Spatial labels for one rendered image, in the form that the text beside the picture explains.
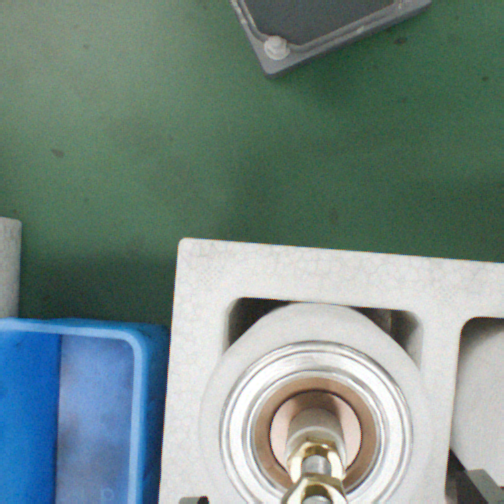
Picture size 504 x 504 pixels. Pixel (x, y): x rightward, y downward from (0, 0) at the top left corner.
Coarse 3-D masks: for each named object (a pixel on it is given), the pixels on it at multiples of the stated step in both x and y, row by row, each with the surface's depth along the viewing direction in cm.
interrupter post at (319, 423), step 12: (312, 408) 25; (300, 420) 23; (312, 420) 23; (324, 420) 23; (336, 420) 24; (288, 432) 23; (300, 432) 22; (312, 432) 22; (324, 432) 22; (336, 432) 22; (288, 444) 22; (336, 444) 22
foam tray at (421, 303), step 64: (192, 256) 32; (256, 256) 32; (320, 256) 32; (384, 256) 32; (192, 320) 32; (256, 320) 43; (384, 320) 42; (448, 320) 31; (192, 384) 32; (448, 384) 31; (192, 448) 32; (448, 448) 31
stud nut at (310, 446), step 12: (300, 444) 21; (312, 444) 20; (324, 444) 20; (288, 456) 21; (300, 456) 20; (324, 456) 20; (336, 456) 20; (288, 468) 20; (300, 468) 20; (336, 468) 20
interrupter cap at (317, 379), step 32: (288, 352) 24; (320, 352) 24; (352, 352) 24; (256, 384) 25; (288, 384) 25; (320, 384) 24; (352, 384) 24; (384, 384) 24; (224, 416) 25; (256, 416) 25; (288, 416) 25; (352, 416) 25; (384, 416) 24; (224, 448) 24; (256, 448) 25; (352, 448) 24; (384, 448) 24; (256, 480) 25; (288, 480) 24; (352, 480) 24; (384, 480) 24
